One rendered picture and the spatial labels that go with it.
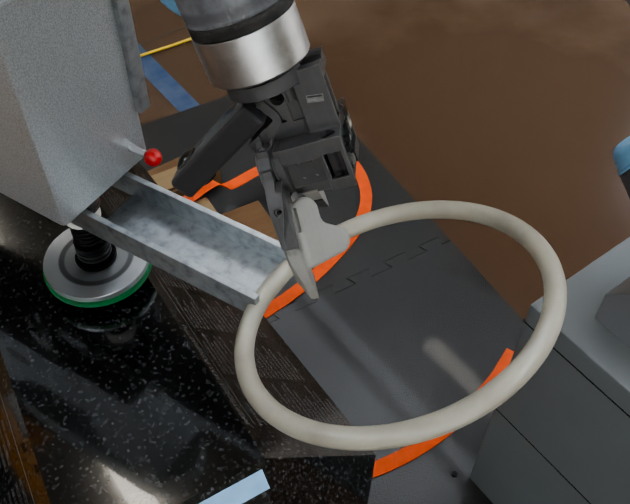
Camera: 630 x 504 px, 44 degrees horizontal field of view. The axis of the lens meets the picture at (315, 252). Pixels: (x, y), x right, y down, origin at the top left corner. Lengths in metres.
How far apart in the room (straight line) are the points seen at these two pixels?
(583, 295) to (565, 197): 1.46
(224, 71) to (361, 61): 3.03
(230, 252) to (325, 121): 0.70
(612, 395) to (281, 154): 1.11
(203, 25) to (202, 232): 0.79
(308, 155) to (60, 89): 0.64
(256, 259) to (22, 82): 0.46
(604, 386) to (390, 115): 1.98
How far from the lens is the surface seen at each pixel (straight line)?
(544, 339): 1.03
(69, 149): 1.31
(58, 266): 1.66
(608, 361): 1.64
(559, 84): 3.68
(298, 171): 0.70
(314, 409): 1.66
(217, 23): 0.62
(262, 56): 0.63
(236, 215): 2.82
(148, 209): 1.45
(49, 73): 1.22
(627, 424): 1.68
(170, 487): 1.42
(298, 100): 0.67
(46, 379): 1.58
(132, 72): 1.35
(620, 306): 1.62
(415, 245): 2.84
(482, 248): 2.89
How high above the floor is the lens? 2.15
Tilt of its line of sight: 50 degrees down
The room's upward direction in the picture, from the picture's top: straight up
